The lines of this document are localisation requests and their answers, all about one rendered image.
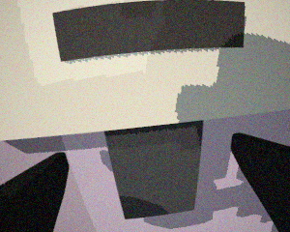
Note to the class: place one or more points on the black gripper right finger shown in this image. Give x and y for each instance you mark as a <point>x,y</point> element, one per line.
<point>266,166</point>

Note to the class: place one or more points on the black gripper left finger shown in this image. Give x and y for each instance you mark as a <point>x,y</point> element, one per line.
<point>30,202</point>

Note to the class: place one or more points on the black two-prong plug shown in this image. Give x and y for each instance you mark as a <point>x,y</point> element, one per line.
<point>156,168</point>

